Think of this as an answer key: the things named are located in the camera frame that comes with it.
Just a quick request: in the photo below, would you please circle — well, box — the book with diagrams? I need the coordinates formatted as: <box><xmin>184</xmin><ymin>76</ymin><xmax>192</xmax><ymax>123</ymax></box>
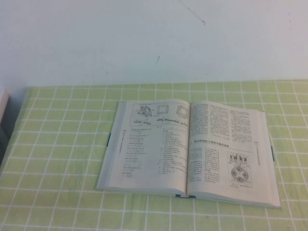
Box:
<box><xmin>95</xmin><ymin>98</ymin><xmax>282</xmax><ymax>209</ymax></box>

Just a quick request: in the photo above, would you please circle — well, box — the green white checked tablecloth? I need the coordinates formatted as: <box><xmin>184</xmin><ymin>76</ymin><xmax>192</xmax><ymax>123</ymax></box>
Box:
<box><xmin>0</xmin><ymin>79</ymin><xmax>308</xmax><ymax>231</ymax></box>

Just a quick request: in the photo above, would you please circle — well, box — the white panel edge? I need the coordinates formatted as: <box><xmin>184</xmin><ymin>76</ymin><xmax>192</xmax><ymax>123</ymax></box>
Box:
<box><xmin>0</xmin><ymin>88</ymin><xmax>11</xmax><ymax>126</ymax></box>

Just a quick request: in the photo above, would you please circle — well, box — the dark grey object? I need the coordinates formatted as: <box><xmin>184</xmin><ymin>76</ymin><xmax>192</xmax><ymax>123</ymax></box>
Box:
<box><xmin>0</xmin><ymin>119</ymin><xmax>12</xmax><ymax>167</ymax></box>

